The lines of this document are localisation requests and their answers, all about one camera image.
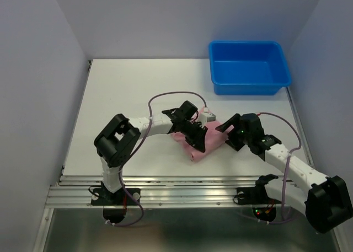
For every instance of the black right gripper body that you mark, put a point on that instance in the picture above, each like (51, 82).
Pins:
(237, 138)

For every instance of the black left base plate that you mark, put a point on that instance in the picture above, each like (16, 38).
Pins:
(102, 197)

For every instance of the aluminium mounting rail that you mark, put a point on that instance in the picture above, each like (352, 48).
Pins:
(156, 192)

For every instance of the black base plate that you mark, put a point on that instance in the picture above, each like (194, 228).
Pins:
(102, 197)
(255, 195)

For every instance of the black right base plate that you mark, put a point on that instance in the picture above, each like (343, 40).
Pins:
(255, 195)

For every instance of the blue plastic bin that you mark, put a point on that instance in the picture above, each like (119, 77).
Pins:
(248, 67)

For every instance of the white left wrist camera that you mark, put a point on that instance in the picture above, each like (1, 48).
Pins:
(205, 116)

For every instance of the pink t-shirt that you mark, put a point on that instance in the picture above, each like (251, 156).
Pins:
(213, 140)

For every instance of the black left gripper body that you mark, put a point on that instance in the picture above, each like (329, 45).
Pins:
(185, 127)

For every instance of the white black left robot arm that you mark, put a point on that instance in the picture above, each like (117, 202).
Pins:
(117, 141)

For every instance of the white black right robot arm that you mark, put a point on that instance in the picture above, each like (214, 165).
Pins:
(324, 200)

